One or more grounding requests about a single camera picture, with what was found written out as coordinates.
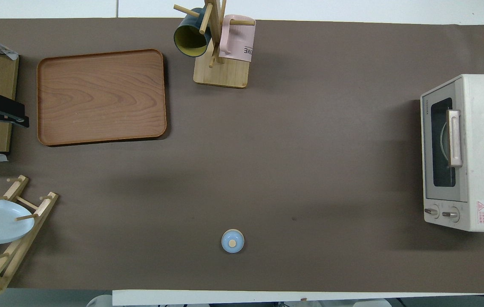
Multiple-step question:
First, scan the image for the white toaster oven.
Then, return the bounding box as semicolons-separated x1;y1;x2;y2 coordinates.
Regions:
420;74;484;233

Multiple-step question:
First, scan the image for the brown wooden tray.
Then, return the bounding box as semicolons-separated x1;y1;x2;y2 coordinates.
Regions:
37;49;167;147

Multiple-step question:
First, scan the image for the wooden dish rack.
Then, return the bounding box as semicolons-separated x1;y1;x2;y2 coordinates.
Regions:
0;174;60;304

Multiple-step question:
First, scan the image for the dark mug yellow inside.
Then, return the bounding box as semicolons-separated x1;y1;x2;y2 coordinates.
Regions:
173;7;213;58

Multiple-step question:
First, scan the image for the wooden mug tree stand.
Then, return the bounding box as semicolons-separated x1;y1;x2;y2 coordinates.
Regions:
173;0;256;89

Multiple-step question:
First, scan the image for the pink mug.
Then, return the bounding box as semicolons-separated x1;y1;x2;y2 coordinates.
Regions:
219;14;256;63

